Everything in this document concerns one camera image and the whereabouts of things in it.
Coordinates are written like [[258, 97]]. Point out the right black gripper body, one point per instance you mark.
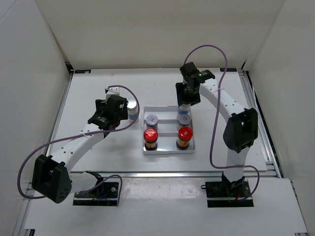
[[190, 97]]

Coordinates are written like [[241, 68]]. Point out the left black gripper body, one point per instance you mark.
[[118, 118]]

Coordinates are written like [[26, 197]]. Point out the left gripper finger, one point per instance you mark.
[[100, 105], [124, 111]]

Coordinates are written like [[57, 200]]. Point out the tall blue-label bottle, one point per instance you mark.
[[183, 109], [132, 109]]

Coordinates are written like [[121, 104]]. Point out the small silver-lid jar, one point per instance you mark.
[[152, 121], [183, 121]]

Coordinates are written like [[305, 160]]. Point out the red-lid sauce jar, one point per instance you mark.
[[150, 136], [185, 135]]

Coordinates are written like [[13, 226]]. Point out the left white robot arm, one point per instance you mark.
[[75, 149]]

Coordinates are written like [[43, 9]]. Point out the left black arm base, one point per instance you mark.
[[106, 194]]

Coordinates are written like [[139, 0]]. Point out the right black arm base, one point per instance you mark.
[[220, 196]]

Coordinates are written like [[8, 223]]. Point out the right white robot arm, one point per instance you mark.
[[241, 123]]

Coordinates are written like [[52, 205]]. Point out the right blue corner label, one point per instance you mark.
[[228, 70]]

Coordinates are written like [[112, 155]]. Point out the blue corner label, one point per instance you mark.
[[228, 70], [87, 71]]

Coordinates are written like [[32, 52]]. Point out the left blue corner label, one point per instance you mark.
[[87, 71]]

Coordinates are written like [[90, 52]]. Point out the white three-compartment tray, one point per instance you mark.
[[167, 131]]

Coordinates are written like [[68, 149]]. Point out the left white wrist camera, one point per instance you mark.
[[111, 91]]

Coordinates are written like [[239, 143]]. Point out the aluminium left rail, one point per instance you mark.
[[51, 108]]

